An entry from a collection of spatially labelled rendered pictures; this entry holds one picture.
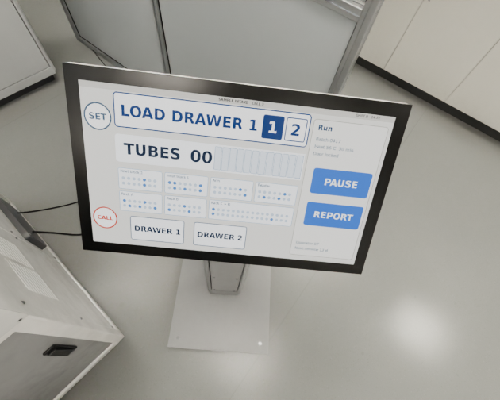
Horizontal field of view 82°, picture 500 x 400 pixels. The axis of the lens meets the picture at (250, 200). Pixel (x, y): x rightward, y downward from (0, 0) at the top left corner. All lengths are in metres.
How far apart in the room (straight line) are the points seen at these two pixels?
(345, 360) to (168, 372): 0.80
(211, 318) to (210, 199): 1.02
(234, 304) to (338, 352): 0.54
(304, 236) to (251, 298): 0.98
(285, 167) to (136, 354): 1.23
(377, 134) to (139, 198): 0.40
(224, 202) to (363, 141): 0.25
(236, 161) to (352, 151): 0.19
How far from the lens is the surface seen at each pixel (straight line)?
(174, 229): 0.53
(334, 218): 0.53
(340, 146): 0.49
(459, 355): 1.89
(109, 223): 0.56
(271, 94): 0.46
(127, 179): 0.52
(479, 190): 2.42
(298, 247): 0.54
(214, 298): 1.47
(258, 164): 0.47
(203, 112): 0.46
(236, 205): 0.50
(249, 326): 1.47
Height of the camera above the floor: 1.49
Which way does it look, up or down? 61 degrees down
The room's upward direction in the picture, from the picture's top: 11 degrees clockwise
